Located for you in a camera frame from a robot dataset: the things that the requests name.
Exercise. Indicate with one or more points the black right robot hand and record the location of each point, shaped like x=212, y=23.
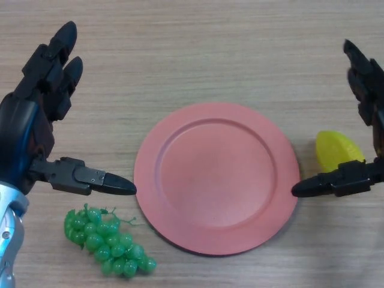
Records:
x=354, y=178

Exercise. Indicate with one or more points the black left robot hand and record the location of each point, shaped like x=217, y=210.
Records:
x=27, y=123

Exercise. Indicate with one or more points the yellow starfruit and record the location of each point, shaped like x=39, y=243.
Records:
x=334, y=148

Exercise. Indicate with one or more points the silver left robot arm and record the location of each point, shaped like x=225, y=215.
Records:
x=10, y=237

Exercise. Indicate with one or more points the pink round plate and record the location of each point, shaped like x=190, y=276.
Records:
x=217, y=180

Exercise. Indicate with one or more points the green grape bunch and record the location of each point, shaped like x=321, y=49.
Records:
x=106, y=243

